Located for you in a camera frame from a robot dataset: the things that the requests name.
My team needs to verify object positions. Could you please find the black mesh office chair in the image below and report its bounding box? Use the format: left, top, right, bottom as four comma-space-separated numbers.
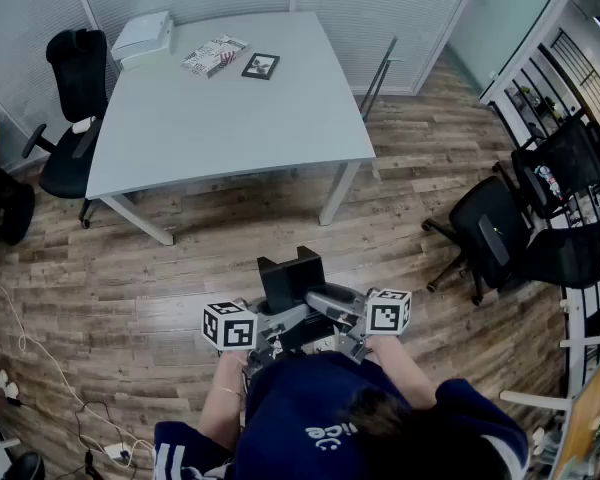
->
421, 175, 600, 307
492, 112, 600, 222

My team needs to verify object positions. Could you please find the black floor cable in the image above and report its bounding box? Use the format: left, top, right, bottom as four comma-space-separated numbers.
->
54, 400, 131, 469

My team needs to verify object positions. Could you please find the white flat box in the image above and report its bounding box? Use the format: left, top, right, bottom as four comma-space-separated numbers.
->
110, 10, 175, 58

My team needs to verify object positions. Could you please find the colourful patterned pouch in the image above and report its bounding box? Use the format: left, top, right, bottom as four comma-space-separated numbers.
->
534, 165, 564, 202

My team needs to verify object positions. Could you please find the book with printed cover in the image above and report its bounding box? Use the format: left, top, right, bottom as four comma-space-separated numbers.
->
180, 34, 250, 80

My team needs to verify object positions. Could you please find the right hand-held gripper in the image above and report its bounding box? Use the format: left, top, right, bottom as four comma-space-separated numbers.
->
303, 282, 413, 364

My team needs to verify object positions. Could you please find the wooden table with white legs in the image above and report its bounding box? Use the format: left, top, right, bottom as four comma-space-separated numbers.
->
499, 337, 600, 480

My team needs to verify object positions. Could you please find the white rectangular table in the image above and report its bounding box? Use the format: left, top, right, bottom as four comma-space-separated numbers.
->
84, 11, 377, 247

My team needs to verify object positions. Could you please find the person's navy shirt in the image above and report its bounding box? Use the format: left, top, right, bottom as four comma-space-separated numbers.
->
152, 350, 531, 480

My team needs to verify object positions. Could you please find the person's right forearm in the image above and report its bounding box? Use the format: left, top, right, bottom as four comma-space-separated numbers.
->
369, 335, 439, 412

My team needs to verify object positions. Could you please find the white power strip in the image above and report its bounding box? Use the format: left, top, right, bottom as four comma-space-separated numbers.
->
103, 441, 131, 464

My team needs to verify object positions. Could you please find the black picture frame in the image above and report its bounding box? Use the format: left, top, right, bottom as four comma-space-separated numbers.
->
240, 52, 281, 81

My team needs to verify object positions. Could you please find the person's left forearm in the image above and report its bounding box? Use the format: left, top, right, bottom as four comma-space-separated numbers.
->
198, 350, 249, 449

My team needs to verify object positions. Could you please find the black high-back office chair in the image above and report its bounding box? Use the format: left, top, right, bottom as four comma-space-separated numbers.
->
20, 28, 110, 230

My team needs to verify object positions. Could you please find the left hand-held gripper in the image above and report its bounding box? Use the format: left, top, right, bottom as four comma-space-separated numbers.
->
201, 296, 315, 377

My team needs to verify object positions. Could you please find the white floor cable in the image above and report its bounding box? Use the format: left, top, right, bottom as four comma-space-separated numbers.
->
0, 286, 154, 464

